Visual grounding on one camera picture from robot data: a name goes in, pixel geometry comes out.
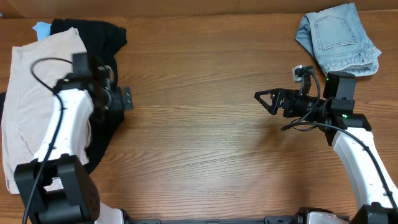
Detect black garment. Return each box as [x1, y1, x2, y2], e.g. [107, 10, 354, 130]
[50, 19, 127, 173]

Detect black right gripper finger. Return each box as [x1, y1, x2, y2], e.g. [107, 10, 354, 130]
[254, 93, 279, 115]
[254, 88, 284, 99]

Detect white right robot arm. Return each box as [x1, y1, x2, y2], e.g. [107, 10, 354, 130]
[254, 72, 397, 223]

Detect light blue garment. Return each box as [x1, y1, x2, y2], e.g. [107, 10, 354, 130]
[33, 21, 51, 40]

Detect beige shorts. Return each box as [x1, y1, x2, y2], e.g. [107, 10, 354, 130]
[1, 27, 86, 194]

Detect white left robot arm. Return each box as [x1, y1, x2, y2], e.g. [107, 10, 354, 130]
[14, 53, 133, 224]

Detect folded light blue jeans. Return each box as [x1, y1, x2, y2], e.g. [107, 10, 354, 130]
[295, 2, 381, 77]

